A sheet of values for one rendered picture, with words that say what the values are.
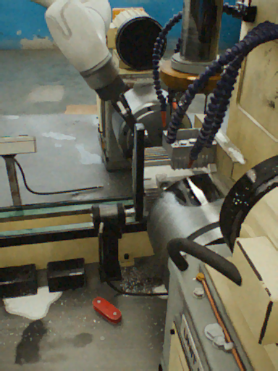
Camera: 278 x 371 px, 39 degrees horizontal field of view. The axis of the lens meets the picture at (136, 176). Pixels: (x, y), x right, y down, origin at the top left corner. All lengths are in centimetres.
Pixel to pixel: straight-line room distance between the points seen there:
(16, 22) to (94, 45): 587
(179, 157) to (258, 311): 65
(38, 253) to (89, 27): 60
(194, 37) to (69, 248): 64
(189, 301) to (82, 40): 61
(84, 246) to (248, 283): 73
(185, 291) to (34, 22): 631
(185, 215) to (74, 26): 48
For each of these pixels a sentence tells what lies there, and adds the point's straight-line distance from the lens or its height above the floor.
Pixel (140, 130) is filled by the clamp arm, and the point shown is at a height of 125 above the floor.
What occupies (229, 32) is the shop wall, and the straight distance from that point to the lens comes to 689.
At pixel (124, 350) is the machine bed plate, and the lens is 97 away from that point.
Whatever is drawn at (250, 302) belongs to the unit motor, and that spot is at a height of 127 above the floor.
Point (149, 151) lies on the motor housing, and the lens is 106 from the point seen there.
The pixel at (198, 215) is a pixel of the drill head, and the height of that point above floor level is 115.
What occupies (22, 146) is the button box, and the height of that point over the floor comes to 106.
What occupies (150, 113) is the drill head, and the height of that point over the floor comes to 113.
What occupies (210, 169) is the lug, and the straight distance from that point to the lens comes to 105.
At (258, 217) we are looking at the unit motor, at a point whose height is 132.
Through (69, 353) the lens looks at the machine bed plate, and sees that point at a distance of 98.
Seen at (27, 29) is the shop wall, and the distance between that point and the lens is 678.
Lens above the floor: 161
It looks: 32 degrees down
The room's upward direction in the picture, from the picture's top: 1 degrees clockwise
